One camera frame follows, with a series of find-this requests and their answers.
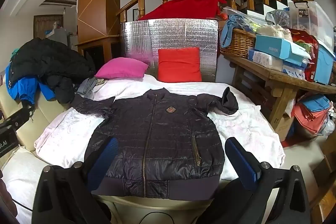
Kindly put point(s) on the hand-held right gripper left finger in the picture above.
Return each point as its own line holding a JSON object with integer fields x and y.
{"x": 103, "y": 161}

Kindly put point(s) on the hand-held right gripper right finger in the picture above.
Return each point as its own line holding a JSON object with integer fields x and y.
{"x": 242, "y": 163}

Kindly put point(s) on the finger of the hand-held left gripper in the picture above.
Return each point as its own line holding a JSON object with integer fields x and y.
{"x": 21, "y": 116}

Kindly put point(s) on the dark quilted zip jacket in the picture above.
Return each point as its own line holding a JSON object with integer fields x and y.
{"x": 162, "y": 140}

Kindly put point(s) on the person's left forearm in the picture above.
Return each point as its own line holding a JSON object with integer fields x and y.
{"x": 5, "y": 200}

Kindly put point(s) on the beige leather sofa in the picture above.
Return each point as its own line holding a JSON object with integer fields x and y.
{"x": 44, "y": 115}

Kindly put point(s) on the blue jacket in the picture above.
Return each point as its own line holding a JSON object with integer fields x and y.
{"x": 22, "y": 87}

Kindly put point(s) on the white blanket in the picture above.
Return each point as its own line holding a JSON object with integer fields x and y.
{"x": 249, "y": 124}

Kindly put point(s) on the brown cardboard box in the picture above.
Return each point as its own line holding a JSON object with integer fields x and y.
{"x": 284, "y": 127}

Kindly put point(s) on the black puffer jacket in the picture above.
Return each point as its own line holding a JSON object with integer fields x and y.
{"x": 47, "y": 61}

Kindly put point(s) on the grey garment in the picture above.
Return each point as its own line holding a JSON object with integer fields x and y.
{"x": 89, "y": 85}

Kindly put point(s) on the pile of orange and blue cloths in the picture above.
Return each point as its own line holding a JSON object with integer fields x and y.
{"x": 309, "y": 116}

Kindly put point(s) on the white appliance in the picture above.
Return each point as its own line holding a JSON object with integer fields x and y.
{"x": 61, "y": 37}

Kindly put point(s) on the wooden table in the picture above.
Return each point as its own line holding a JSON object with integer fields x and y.
{"x": 265, "y": 71}

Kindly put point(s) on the pink pillow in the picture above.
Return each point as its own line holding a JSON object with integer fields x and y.
{"x": 120, "y": 67}

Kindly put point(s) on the white tissue pack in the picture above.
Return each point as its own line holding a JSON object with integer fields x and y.
{"x": 262, "y": 60}

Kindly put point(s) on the red pillow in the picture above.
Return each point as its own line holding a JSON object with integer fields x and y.
{"x": 179, "y": 64}

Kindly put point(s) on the blue cardboard box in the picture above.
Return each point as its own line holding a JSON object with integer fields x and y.
{"x": 275, "y": 49}

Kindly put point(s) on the wicker basket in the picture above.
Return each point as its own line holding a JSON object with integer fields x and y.
{"x": 236, "y": 43}

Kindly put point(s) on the blue plastic storage bin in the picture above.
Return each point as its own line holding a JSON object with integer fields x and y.
{"x": 324, "y": 64}

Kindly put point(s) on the red snack bag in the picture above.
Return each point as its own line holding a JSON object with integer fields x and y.
{"x": 305, "y": 40}

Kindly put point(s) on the light blue cloth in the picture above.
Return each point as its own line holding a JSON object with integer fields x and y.
{"x": 232, "y": 22}

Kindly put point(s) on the silver foil insulation panel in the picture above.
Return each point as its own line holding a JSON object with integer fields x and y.
{"x": 178, "y": 32}

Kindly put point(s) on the clear plastic bag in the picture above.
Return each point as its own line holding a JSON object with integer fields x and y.
{"x": 279, "y": 18}

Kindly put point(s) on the clear plastic storage box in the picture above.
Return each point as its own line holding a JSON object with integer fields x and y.
{"x": 312, "y": 19}

